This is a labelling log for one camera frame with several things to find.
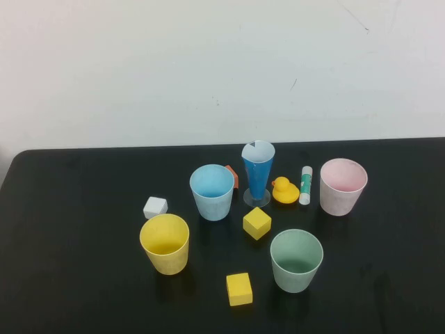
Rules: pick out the yellow plastic cup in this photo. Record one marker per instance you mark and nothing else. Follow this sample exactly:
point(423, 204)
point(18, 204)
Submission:
point(167, 261)

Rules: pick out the pink plastic cup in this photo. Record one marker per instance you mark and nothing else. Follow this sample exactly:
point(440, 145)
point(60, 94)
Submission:
point(339, 202)

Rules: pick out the green plastic cup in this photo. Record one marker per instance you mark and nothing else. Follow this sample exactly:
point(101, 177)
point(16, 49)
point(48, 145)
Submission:
point(295, 280)

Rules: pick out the orange block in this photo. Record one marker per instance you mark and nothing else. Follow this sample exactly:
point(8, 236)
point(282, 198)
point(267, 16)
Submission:
point(235, 177)

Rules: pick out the blue paper cone cup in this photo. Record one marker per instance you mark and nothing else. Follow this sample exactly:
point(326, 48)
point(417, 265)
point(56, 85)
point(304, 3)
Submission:
point(256, 181)

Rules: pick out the light blue plastic cup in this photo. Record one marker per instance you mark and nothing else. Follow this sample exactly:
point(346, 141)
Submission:
point(212, 207)

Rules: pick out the yellow cube block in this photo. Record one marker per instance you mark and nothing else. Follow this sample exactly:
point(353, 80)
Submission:
point(239, 288)
point(256, 222)

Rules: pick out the yellow rubber duck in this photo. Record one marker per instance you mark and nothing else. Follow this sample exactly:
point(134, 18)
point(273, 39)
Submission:
point(285, 191)

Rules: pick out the white cube block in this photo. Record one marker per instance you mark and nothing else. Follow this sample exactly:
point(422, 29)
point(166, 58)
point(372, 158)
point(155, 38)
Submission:
point(154, 207)

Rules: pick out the white green glue stick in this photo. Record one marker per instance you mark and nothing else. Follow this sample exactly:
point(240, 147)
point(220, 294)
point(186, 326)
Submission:
point(305, 184)

